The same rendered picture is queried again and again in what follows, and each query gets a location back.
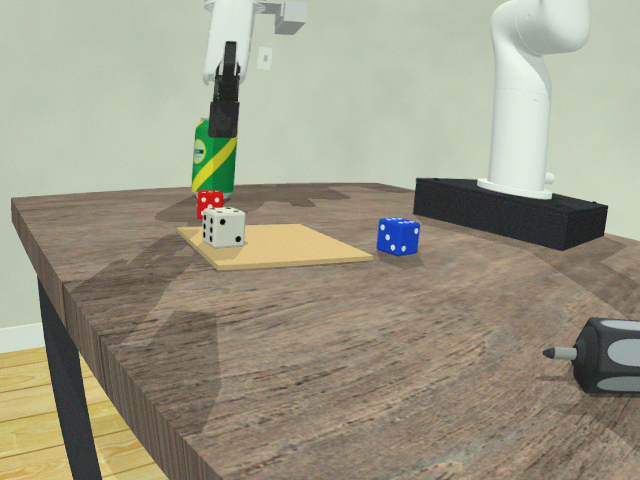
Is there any blue die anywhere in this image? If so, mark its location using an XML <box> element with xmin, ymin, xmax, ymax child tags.
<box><xmin>377</xmin><ymin>218</ymin><xmax>420</xmax><ymax>256</ymax></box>

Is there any green soda can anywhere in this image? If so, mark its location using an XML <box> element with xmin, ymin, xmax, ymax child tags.
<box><xmin>191</xmin><ymin>117</ymin><xmax>238</xmax><ymax>199</ymax></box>

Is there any red die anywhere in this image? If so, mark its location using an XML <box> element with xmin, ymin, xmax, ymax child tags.
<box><xmin>197</xmin><ymin>190</ymin><xmax>223</xmax><ymax>219</ymax></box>

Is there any black and grey screwdriver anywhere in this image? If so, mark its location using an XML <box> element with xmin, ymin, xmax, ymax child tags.
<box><xmin>543</xmin><ymin>317</ymin><xmax>640</xmax><ymax>394</ymax></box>

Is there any beige square mat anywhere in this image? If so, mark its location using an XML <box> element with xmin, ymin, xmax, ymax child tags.
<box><xmin>177</xmin><ymin>224</ymin><xmax>373</xmax><ymax>270</ymax></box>

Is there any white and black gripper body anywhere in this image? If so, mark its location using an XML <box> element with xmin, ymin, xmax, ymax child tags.
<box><xmin>203</xmin><ymin>0</ymin><xmax>266</xmax><ymax>86</ymax></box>

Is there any white die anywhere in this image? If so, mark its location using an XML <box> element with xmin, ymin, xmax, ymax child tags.
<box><xmin>202</xmin><ymin>207</ymin><xmax>246</xmax><ymax>248</ymax></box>

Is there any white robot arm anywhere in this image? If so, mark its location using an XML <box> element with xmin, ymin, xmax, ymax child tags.
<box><xmin>256</xmin><ymin>0</ymin><xmax>590</xmax><ymax>199</ymax></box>

